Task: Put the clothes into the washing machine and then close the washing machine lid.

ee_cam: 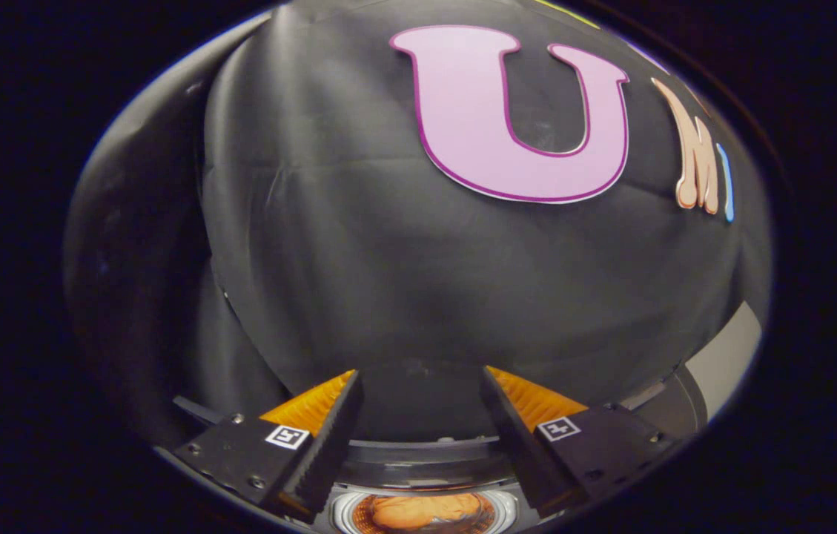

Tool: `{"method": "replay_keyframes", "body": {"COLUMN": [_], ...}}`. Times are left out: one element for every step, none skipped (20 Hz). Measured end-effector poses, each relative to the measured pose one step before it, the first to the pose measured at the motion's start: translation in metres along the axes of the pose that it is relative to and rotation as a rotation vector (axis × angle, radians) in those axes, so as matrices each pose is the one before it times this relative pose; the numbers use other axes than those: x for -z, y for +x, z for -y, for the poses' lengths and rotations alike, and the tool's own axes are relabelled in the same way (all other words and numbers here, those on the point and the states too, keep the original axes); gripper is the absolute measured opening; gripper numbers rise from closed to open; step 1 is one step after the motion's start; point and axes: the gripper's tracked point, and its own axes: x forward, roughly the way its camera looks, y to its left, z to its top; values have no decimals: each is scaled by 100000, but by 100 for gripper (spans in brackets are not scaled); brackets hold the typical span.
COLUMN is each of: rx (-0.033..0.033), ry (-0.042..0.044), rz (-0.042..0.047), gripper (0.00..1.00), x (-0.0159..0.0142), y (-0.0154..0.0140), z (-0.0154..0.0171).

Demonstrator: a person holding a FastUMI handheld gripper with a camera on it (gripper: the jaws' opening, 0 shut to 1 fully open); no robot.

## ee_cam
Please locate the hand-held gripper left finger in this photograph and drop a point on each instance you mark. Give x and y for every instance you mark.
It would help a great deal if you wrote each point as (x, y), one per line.
(329, 445)

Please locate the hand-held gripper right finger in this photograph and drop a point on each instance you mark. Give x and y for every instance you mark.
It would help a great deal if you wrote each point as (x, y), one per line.
(514, 445)

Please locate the yellow polo shirt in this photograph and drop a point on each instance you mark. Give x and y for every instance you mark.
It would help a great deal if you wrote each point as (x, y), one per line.
(425, 512)

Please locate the black backdrop cloth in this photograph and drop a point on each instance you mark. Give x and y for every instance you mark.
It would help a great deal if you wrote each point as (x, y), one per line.
(351, 222)

